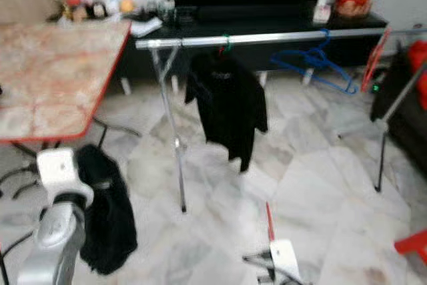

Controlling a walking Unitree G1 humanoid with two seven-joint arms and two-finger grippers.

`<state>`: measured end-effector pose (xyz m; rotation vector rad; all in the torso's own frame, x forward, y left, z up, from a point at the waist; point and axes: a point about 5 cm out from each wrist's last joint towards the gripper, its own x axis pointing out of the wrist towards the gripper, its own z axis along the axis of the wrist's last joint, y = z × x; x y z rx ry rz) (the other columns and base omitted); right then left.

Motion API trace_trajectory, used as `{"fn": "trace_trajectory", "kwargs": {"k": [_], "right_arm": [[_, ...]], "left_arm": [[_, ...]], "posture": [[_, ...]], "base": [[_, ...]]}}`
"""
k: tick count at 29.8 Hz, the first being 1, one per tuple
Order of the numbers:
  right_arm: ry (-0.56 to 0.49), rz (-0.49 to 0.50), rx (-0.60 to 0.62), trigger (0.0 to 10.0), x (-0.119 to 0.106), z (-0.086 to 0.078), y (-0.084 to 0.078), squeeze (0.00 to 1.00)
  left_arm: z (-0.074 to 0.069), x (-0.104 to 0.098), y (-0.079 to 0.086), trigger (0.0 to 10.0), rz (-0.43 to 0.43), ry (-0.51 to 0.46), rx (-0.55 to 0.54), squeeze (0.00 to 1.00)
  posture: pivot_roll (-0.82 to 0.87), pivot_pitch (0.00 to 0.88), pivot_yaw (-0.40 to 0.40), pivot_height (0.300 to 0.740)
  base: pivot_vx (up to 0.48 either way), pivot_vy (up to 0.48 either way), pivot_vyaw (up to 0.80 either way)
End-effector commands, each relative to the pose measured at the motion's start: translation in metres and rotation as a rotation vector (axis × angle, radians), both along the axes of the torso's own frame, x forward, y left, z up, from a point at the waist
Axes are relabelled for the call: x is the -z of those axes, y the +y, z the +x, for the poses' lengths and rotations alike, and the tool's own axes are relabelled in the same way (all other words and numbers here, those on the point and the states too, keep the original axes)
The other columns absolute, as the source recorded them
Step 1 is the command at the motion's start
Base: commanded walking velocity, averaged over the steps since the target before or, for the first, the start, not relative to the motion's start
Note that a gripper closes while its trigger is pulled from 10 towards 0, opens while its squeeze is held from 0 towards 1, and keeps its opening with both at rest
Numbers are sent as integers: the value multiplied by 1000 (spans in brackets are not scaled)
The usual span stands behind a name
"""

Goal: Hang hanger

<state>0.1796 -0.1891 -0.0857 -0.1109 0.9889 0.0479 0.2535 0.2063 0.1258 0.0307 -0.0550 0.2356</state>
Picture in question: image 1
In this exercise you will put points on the red plastic hanger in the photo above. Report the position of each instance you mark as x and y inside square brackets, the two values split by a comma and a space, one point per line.
[270, 225]
[373, 65]

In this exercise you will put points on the black shirt with small print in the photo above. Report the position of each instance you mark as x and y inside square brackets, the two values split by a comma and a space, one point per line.
[227, 105]

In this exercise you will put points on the marble pattern folding table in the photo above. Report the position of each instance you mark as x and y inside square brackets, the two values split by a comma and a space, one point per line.
[60, 71]

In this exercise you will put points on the blue plastic hanger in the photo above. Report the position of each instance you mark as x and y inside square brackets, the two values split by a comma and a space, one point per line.
[313, 58]

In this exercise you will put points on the dark brown sofa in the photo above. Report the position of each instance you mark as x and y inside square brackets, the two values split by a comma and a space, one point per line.
[400, 98]

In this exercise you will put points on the red cushion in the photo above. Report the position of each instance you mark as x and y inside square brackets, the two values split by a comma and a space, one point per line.
[419, 65]

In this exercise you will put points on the silver metal clothes rack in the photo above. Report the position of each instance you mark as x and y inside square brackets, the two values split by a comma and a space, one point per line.
[273, 37]

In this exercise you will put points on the red lidded jar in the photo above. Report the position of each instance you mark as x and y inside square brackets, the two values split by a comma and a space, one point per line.
[77, 10]

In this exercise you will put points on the white round plush toy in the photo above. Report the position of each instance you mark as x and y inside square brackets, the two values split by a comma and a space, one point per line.
[111, 8]

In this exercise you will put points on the white pink tissue box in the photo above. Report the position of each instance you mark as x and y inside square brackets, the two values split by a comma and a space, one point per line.
[322, 13]

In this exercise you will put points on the black mouse plush toy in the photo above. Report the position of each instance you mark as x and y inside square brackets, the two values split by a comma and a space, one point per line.
[98, 11]

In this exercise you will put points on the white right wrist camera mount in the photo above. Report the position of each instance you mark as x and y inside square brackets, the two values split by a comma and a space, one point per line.
[285, 258]

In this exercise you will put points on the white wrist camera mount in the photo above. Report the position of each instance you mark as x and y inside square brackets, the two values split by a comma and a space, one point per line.
[63, 170]
[285, 258]

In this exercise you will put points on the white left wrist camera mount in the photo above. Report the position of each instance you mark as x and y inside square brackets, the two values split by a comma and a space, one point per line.
[63, 170]

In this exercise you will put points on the white paper stack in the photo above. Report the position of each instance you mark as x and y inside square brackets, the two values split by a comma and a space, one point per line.
[147, 28]

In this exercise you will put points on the black garment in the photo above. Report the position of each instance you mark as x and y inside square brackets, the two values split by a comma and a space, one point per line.
[110, 218]

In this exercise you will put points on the red plastic stool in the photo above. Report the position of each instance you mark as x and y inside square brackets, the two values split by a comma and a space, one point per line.
[412, 241]

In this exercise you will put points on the black television console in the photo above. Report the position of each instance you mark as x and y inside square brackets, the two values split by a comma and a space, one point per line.
[280, 58]

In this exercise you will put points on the green white toy figure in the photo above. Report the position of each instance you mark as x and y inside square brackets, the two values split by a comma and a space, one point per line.
[168, 14]

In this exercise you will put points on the green hanger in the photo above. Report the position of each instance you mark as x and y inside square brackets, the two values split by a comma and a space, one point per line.
[226, 43]

